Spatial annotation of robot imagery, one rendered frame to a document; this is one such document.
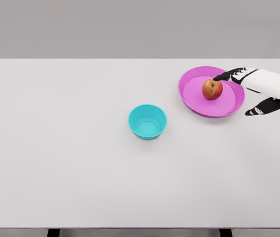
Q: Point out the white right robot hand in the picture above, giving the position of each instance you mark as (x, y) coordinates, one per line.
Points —
(260, 82)

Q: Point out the red apple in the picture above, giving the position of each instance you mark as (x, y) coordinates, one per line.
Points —
(212, 89)

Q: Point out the pink plate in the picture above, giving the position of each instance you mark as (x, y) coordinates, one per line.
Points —
(212, 105)

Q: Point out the blue bowl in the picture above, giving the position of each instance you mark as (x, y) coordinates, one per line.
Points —
(147, 126)

